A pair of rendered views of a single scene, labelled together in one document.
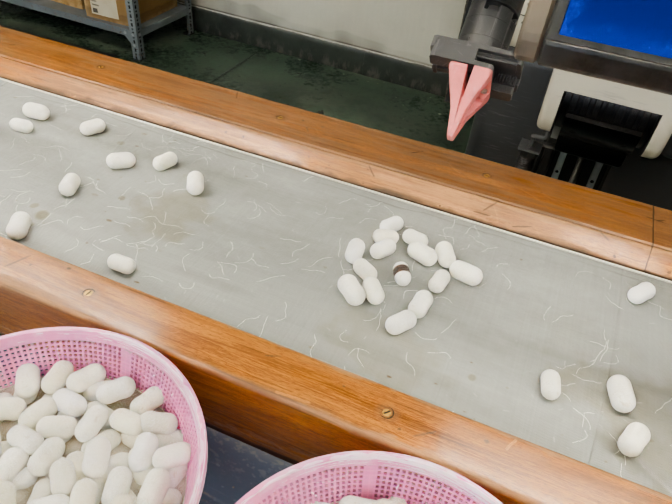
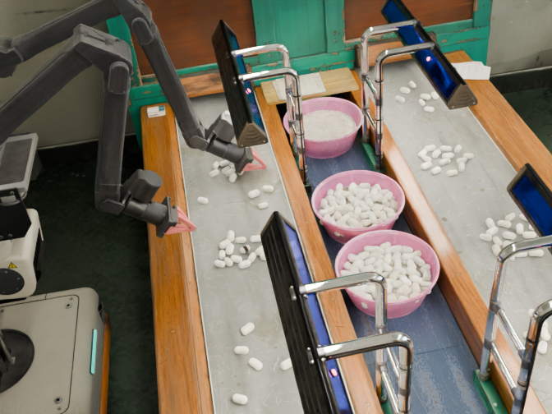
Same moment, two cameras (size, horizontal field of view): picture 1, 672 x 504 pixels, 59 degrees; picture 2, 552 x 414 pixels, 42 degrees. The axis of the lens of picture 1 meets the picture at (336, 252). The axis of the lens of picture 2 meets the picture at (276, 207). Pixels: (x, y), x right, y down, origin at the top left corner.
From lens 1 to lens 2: 1.85 m
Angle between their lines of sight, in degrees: 80
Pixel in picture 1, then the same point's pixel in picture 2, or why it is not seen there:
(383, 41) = not seen: outside the picture
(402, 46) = not seen: outside the picture
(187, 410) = (342, 255)
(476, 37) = (163, 208)
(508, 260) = (209, 233)
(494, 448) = (298, 202)
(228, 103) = (175, 358)
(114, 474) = (368, 259)
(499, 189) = (173, 242)
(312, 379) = (310, 237)
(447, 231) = (205, 253)
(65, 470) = (377, 268)
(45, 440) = not seen: hidden behind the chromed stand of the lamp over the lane
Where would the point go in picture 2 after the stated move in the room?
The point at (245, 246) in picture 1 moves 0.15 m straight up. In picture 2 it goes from (267, 294) to (260, 252)
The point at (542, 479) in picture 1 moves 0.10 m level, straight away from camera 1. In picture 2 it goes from (298, 194) to (265, 194)
